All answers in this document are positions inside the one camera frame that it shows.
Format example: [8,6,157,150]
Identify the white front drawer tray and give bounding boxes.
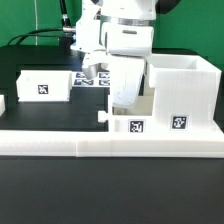
[98,96,153,133]

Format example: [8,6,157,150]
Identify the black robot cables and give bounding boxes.
[7,0,76,47]

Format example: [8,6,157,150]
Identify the white rear drawer tray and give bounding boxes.
[16,70,72,102]

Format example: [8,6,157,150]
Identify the white drawer cabinet box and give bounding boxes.
[147,54,221,133]

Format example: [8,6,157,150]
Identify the white L-shaped obstacle rail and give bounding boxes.
[0,130,224,158]

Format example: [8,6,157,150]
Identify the white block at left edge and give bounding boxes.
[0,95,5,116]

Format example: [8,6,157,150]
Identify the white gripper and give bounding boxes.
[109,58,145,108]

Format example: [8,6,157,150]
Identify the white drawer tray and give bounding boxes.
[98,96,153,133]
[16,70,72,102]

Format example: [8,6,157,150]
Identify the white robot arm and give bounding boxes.
[71,0,181,108]

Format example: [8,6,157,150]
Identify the white fiducial marker sheet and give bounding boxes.
[72,71,110,88]

